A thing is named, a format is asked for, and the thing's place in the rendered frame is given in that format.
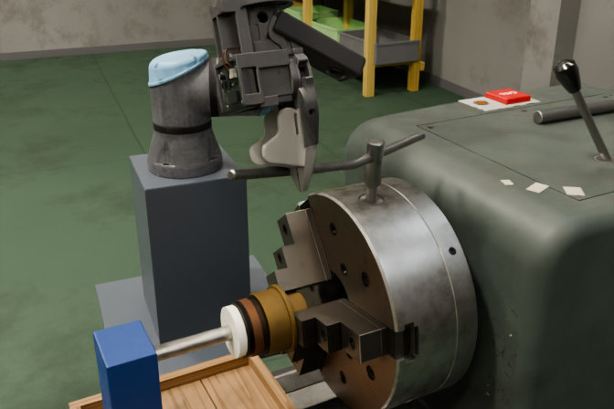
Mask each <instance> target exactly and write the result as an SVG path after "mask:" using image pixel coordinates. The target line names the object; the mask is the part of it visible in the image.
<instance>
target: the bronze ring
mask: <svg viewBox="0 0 614 409"><path fill-rule="evenodd" d="M230 305H233V306H235V307H236V308H237V309H238V311H239V313H240V315H241V317H242V319H243V321H244V324H245V327H246V331H247V335H248V352H247V354H246V355H245V356H243V357H244V358H248V357H254V356H257V355H261V354H263V355H265V356H268V355H271V354H273V353H277V352H280V351H285V352H292V351H294V350H295V348H296V345H297V340H298V331H297V324H296V319H295V315H294V312H295V311H299V310H303V309H308V306H307V303H306V301H305V299H304V297H303V296H302V294H301V293H300V292H298V291H296V290H294V291H291V292H287V293H285V292H284V290H283V289H282V288H281V287H280V286H278V285H276V284H273V285H269V286H268V288H267V289H266V290H262V291H259V292H255V293H251V294H249V296H248V298H247V299H240V300H237V301H236V302H232V303H231V304H230Z"/></svg>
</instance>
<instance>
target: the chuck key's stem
mask: <svg viewBox="0 0 614 409"><path fill-rule="evenodd" d="M384 147H385V142H384V141H383V140H382V139H380V138H371V139H369V140H368V141H367V146H366V153H370V154H371V155H373V157H374V160H373V161H372V162H370V163H368V164H366V165H365V185H366V199H365V201H367V202H368V203H370V204H373V203H375V202H377V201H378V200H376V195H377V187H378V186H379V185H380V184H381V177H382V167H383V157H384Z"/></svg>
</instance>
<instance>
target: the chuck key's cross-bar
mask: <svg viewBox="0 0 614 409"><path fill-rule="evenodd" d="M423 139H425V133H424V132H423V131H419V132H417V133H414V134H412V135H410V136H407V137H406V138H404V139H401V140H399V141H396V142H393V143H390V144H388V145H387V146H385V147H384V156H386V155H389V154H390V153H392V152H396V151H398V150H400V149H403V148H405V147H407V146H409V145H411V144H413V143H415V142H419V141H421V140H423ZM373 160H374V157H373V155H371V154H370V153H367V154H365V155H363V156H360V157H358V158H356V159H353V160H352V161H347V162H335V163H315V164H314V168H313V173H333V172H343V171H352V170H354V169H356V168H359V167H361V166H363V165H366V164H368V163H370V162H372V161H373ZM281 176H291V174H290V169H289V168H285V167H276V166H271V167H258V168H245V169H232V170H229V171H228V179H229V180H230V181H238V180H249V179H259V178H271V177H281Z"/></svg>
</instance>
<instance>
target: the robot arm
mask: <svg viewBox="0 0 614 409"><path fill-rule="evenodd" d="M291 6H293V0H217V2H216V5H212V6H210V7H209V12H210V17H211V22H212V27H213V33H214V39H215V44H216V49H217V58H210V57H209V55H208V54H207V51H206V50H204V49H185V50H179V51H175V52H170V53H167V54H163V55H161V56H159V57H157V58H155V59H153V60H152V61H151V63H150V65H149V82H148V86H149V87H150V95H151V105H152V115H153V138H152V141H151V145H150V149H149V153H148V157H147V163H148V170H149V172H150V173H152V174H154V175H157V176H160V177H163V178H170V179H189V178H197V177H201V176H205V175H208V174H211V173H214V172H216V171H217V170H219V169H220V168H221V166H222V164H223V163H222V152H221V151H220V148H219V146H218V143H217V139H216V136H215V134H214V132H213V130H212V120H211V117H233V116H257V117H260V116H262V115H265V117H264V119H263V125H264V131H265V133H264V136H263V138H262V139H260V140H259V141H258V142H256V143H255V144H254V145H252V146H251V148H250V151H249V153H250V158H251V160H252V161H253V162H254V163H255V164H258V165H267V166H276V167H285V168H289V169H290V174H291V178H292V180H293V181H294V183H295V185H296V187H297V189H298V191H299V192H306V191H307V190H308V187H309V184H310V181H311V179H312V173H313V168H314V164H315V160H316V153H317V144H318V142H319V107H318V100H317V96H316V92H315V88H314V84H313V75H312V69H311V67H313V68H316V69H317V70H319V71H321V72H322V73H324V74H326V75H328V76H329V77H331V78H333V79H336V80H338V81H340V82H342V81H346V80H348V79H353V78H356V77H359V76H361V74H362V72H363V69H364V66H365V57H364V56H362V55H360V54H359V53H357V52H355V51H353V50H352V49H351V48H349V47H346V46H345V45H343V44H341V43H339V42H338V41H336V40H334V39H332V38H331V37H328V36H327V35H325V34H324V33H322V32H320V31H318V30H317V29H315V28H313V27H311V26H309V25H307V24H305V23H303V22H302V21H301V20H299V19H297V18H296V17H294V16H291V15H290V14H288V13H286V12H284V11H282V10H284V9H287V8H289V7H291ZM279 11H280V12H279Z"/></svg>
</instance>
